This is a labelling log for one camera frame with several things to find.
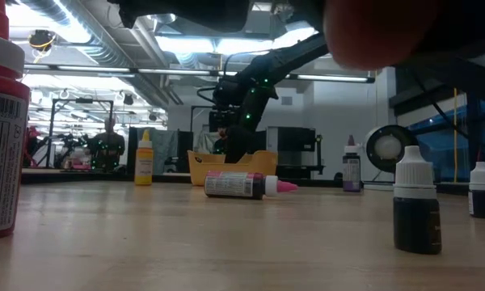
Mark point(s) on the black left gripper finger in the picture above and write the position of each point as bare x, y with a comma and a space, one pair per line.
473, 24
311, 14

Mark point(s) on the yellow plastic bin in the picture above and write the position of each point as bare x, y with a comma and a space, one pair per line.
262, 165

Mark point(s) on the large pink food coloring bottle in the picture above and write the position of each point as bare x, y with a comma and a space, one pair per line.
230, 185

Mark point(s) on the small pink dropper bottle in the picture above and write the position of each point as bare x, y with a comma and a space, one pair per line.
380, 32

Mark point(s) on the large yellow food coloring bottle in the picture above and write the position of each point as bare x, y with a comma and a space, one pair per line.
144, 165

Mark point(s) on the large purple food coloring bottle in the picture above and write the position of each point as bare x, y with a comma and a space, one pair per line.
351, 174

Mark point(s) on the small brown dropper bottle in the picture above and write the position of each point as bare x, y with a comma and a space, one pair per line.
416, 226

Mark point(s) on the large red food coloring bottle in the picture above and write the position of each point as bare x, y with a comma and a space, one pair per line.
4, 161

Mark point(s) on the black background robot arm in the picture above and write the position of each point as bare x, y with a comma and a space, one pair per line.
70, 143

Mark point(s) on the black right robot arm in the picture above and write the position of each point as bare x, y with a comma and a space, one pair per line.
275, 64

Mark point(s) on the black and white cabinet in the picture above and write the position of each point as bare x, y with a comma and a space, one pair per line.
295, 139

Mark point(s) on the ceiling light strip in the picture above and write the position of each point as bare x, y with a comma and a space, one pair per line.
93, 68
331, 78

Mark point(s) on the black stand pole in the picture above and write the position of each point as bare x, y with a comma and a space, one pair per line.
319, 151

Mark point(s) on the grey cloth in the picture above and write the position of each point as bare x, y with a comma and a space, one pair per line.
161, 149

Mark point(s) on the small black rounded object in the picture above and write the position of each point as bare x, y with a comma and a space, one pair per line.
338, 176

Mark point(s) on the white spotlight lamp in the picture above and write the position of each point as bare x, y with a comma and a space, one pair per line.
388, 147

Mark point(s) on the black aluminium table frame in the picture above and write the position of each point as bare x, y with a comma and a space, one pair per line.
113, 177

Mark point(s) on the black metal frame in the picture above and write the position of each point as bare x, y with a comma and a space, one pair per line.
84, 100

